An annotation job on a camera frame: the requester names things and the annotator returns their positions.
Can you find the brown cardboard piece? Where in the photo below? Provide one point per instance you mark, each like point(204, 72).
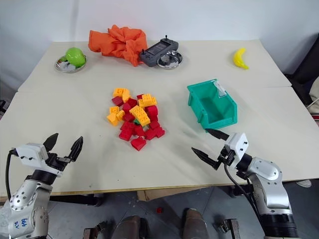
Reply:
point(154, 195)

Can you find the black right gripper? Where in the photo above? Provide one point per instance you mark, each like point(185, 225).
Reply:
point(226, 156)

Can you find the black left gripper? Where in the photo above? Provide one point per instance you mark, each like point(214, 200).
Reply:
point(56, 162)

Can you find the yellow toy banana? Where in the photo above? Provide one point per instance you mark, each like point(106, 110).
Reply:
point(239, 58)

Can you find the dark rounded shape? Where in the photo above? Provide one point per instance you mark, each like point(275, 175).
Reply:
point(132, 227)
point(195, 224)

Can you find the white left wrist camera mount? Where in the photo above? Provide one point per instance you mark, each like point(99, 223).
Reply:
point(30, 152)

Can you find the metal floor bracket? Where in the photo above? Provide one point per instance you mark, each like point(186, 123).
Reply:
point(96, 230)
point(230, 227)

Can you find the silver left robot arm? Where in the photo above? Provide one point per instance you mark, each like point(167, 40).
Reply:
point(22, 199)

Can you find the black table frame bar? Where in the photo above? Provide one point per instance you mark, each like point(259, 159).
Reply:
point(74, 199)

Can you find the flat steel plate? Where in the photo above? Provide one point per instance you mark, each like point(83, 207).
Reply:
point(65, 67)

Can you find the black chair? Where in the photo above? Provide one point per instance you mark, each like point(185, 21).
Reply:
point(304, 59)

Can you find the green plastic toy fruit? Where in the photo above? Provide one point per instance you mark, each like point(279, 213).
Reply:
point(74, 56)

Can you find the clear plastic label holder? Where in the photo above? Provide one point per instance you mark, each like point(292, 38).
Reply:
point(220, 89)

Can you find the crumpled orange cloth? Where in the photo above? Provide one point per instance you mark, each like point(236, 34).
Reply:
point(112, 42)

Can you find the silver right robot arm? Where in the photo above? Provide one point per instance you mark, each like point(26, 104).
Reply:
point(271, 181)

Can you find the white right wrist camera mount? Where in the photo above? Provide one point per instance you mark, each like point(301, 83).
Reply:
point(237, 145)

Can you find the small red floor object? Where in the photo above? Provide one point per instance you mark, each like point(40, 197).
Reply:
point(159, 210)

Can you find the teal plastic storage bin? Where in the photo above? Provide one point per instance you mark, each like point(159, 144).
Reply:
point(211, 107)

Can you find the grey handheld controller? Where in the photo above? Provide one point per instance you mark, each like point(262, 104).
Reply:
point(155, 51)

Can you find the shiny steel dish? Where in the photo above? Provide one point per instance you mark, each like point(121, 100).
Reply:
point(172, 59)

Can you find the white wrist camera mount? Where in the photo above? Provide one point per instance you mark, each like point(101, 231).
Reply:
point(237, 145)
point(30, 152)

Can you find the red plastic toy brick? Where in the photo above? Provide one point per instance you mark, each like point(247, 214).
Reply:
point(117, 101)
point(139, 96)

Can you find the green plastic toy brick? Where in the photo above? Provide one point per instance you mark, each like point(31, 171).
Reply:
point(136, 122)

